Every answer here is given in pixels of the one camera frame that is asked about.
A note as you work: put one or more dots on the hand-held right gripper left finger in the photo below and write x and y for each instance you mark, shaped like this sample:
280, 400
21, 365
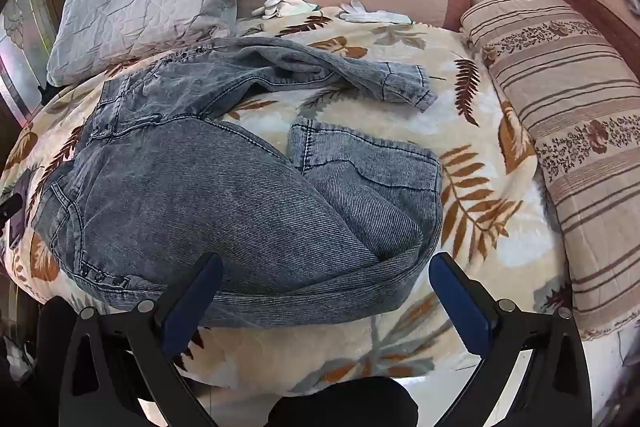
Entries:
197, 302

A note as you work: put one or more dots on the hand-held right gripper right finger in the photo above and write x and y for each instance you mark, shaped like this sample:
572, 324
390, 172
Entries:
457, 302

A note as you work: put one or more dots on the striped floral pillow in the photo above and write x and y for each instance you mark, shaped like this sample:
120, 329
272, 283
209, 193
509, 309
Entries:
575, 107

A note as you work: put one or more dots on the leaf print blanket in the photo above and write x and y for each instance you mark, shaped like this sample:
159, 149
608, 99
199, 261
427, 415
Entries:
475, 227

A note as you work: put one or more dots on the grey denim pants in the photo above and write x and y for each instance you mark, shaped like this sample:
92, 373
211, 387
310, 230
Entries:
175, 207

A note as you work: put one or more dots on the white glove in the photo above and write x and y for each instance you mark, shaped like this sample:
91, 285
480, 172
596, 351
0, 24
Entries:
375, 14
282, 5

